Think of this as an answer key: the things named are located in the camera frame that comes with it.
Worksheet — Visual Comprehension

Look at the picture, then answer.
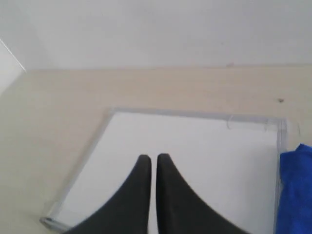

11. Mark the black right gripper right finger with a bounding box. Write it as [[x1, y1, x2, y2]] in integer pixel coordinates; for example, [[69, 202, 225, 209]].
[[156, 154, 245, 234]]

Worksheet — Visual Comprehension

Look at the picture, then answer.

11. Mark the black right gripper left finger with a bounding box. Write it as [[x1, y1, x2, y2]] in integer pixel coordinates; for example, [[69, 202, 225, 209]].
[[66, 155, 152, 234]]

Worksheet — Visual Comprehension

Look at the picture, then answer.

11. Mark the blue microfibre cloth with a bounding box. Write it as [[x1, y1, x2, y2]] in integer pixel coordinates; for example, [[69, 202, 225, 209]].
[[276, 144, 312, 234]]

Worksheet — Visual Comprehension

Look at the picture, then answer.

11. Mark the aluminium framed whiteboard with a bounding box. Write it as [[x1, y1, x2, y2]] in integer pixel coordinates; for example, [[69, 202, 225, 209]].
[[41, 108, 287, 234]]

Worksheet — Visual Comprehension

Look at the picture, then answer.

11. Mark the clear tape back right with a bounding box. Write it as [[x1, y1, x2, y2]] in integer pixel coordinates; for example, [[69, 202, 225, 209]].
[[264, 117, 301, 136]]

